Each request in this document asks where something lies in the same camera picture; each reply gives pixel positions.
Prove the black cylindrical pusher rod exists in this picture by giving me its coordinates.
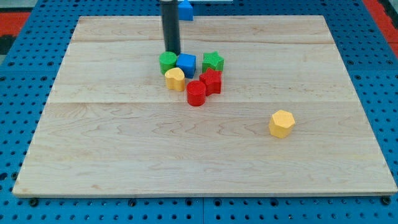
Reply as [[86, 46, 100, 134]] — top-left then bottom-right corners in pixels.
[[159, 0, 181, 55]]

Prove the yellow hexagon block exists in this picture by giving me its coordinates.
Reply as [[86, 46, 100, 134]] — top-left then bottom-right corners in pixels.
[[269, 110, 295, 138]]

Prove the yellow heart block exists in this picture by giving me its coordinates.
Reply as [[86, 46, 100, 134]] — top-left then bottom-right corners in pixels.
[[165, 67, 185, 91]]

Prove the blue triangle block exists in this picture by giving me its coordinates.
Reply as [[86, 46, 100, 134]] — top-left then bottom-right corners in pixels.
[[178, 0, 193, 21]]

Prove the green cylinder block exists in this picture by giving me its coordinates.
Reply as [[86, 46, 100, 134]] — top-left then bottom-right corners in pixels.
[[159, 51, 177, 75]]

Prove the blue cube block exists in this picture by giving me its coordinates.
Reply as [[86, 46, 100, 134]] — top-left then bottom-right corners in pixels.
[[176, 54, 197, 79]]

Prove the green star block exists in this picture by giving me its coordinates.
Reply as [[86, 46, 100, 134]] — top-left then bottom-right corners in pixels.
[[202, 51, 224, 73]]

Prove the red star block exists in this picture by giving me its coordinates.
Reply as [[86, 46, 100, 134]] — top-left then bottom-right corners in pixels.
[[200, 68, 222, 96]]

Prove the red cylinder block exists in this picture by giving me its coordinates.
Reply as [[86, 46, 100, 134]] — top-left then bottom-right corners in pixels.
[[187, 80, 206, 106]]

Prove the wooden board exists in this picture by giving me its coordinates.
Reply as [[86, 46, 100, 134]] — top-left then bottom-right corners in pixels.
[[12, 16, 397, 198]]

